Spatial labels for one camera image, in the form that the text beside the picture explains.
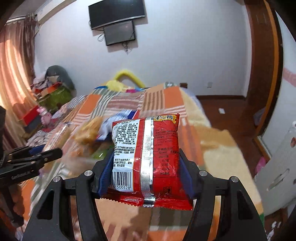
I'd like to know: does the brown wooden door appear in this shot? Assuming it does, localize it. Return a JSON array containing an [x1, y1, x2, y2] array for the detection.
[[196, 0, 284, 140]]

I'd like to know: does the red instant noodle packet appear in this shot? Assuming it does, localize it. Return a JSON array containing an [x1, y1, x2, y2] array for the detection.
[[103, 113, 193, 210]]

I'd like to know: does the clear plastic storage bin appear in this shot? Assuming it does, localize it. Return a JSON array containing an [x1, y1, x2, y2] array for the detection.
[[41, 117, 113, 180]]

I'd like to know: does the orange brown curtain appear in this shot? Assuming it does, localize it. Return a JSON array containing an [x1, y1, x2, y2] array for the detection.
[[1, 14, 37, 148]]

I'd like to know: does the clear orange biscuit packet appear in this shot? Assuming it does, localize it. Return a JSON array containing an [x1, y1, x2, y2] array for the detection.
[[43, 123, 72, 151]]

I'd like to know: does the blue white snack bag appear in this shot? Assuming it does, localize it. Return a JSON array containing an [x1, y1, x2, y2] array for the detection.
[[96, 109, 139, 142]]

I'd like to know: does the yellow biscuit packet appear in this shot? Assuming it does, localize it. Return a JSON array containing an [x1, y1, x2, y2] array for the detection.
[[74, 116, 103, 145]]

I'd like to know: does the yellow plush pillow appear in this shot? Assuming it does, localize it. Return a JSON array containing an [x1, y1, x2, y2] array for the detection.
[[104, 69, 146, 92]]

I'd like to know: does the patchwork striped bed blanket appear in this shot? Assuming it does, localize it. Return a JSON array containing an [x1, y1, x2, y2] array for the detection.
[[16, 82, 265, 241]]

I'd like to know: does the grey cushion on pile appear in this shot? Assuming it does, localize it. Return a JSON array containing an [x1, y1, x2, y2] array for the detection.
[[45, 65, 75, 90]]

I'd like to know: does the white side cabinet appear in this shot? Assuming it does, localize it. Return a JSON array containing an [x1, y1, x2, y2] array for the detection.
[[254, 122, 296, 216]]

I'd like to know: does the red and black box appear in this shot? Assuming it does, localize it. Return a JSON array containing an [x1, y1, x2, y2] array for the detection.
[[21, 105, 41, 133]]

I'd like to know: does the large black wall television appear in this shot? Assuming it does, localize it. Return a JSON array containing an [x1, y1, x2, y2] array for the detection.
[[88, 0, 145, 30]]

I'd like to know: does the green snack bag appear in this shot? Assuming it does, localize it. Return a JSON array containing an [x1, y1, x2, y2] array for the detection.
[[91, 146, 113, 161]]

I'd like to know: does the small black wall monitor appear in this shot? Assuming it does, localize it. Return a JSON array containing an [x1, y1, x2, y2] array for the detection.
[[103, 21, 136, 46]]

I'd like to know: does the pink plush toy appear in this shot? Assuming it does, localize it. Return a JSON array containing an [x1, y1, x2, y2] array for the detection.
[[37, 106, 52, 126]]

